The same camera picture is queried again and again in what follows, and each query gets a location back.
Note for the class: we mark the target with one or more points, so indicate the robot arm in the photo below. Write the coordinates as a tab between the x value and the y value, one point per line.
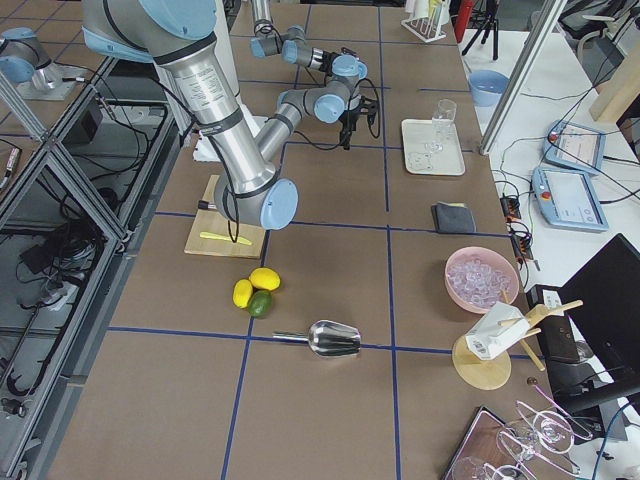
292	45
180	37

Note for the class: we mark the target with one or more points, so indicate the black camera tripod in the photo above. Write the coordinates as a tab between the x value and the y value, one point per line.
489	27

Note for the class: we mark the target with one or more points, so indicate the yellow plastic knife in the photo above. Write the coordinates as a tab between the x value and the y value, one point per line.
219	237

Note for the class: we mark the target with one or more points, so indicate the black monitor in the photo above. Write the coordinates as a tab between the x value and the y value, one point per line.
608	320

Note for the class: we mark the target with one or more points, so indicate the blue teach pendant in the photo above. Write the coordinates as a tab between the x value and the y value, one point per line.
567	199
574	146

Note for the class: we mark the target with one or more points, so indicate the wooden cup stand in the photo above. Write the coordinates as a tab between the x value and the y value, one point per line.
481	358

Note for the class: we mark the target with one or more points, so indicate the cream bear tray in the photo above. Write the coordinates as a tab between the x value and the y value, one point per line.
416	134

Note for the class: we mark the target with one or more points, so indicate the yellow lemon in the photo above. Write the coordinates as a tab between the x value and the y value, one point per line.
242	293
264	278

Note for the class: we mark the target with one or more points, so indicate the blue bowl with fork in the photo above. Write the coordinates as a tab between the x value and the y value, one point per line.
487	87

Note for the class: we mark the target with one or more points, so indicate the white wire cup rack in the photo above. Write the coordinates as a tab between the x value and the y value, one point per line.
426	19

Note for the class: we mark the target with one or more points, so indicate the metal ice scoop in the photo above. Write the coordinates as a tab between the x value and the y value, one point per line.
327	338

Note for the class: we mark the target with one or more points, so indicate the pink bowl of ice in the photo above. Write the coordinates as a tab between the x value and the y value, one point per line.
476	278

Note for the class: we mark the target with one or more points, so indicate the clear wine glass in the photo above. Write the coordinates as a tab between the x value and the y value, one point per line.
442	121

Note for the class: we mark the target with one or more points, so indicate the aluminium frame post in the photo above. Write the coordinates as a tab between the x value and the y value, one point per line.
532	48

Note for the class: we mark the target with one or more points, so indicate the grey folded cloth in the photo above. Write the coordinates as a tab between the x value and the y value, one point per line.
453	218

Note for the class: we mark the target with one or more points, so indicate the wooden cutting board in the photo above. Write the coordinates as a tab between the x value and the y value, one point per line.
213	221

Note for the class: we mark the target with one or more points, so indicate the green lime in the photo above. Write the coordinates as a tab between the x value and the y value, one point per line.
260	303

